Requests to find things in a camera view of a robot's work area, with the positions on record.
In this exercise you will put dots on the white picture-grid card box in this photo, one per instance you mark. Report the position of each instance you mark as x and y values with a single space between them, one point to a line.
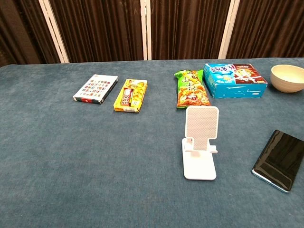
95 89

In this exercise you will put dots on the black smartphone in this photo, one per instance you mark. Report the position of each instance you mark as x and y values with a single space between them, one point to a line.
280 159

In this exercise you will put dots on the blue cookie box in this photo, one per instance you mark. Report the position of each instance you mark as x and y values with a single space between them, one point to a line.
235 83

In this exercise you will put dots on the blue tablecloth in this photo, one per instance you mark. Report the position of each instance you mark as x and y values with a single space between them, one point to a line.
95 166

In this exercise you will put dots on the yellow snack box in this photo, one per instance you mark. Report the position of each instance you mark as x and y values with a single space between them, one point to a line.
131 95

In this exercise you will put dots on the white phone stand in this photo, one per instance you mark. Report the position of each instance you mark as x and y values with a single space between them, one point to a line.
202 123

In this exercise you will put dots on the green orange snack bag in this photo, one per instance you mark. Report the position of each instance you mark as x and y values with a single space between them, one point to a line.
191 90

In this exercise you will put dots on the white screen frame post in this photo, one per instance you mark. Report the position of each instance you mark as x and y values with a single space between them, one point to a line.
229 28
53 31
145 28

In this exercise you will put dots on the dark brown curtain panel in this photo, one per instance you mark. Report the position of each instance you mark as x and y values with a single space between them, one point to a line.
187 28
99 31
21 31
270 28

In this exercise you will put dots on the beige bowl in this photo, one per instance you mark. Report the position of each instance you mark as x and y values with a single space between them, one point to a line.
288 79

